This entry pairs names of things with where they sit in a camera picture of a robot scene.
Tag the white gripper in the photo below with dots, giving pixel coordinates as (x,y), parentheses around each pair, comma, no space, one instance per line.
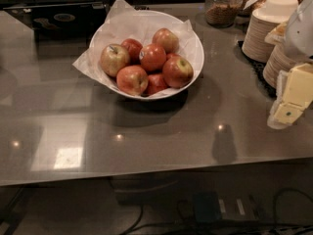
(300,36)

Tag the red-yellow apple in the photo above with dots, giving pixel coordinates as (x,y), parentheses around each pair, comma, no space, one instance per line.
(177,72)

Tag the small red apple hidden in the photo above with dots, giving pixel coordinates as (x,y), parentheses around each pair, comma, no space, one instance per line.
(171,55)

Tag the red apple back right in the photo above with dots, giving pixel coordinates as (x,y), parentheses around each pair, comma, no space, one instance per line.
(167,39)

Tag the red apple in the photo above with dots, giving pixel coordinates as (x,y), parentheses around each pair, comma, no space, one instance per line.
(167,39)
(152,57)
(132,80)
(133,47)
(156,84)

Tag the red apple bottom front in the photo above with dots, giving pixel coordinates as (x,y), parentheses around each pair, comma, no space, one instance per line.
(156,84)

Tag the red apple centre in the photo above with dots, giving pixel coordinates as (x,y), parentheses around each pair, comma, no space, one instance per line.
(152,57)

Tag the white bowl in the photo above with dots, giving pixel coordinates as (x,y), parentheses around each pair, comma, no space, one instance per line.
(195,54)

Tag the red apple back left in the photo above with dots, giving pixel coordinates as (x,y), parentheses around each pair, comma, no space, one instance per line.
(133,47)

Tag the yellow-red apple far left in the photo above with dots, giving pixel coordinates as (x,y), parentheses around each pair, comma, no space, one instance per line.
(114,57)

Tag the front stack paper plates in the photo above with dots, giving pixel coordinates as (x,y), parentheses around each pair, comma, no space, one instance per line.
(277,62)

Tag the stack paper plates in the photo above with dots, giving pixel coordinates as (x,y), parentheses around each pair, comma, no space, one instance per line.
(260,24)
(277,62)

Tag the black mat under plates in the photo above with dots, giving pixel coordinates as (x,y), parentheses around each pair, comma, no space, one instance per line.
(258,69)

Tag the rear stack paper plates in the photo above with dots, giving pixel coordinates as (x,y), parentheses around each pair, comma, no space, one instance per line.
(260,24)

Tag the glass jar with cereal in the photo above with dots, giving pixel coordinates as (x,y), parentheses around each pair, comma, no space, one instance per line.
(221,13)

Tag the black power adapter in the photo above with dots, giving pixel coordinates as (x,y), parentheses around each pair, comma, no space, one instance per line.
(206,207)

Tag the white paper liner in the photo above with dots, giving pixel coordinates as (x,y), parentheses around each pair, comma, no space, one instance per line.
(137,22)

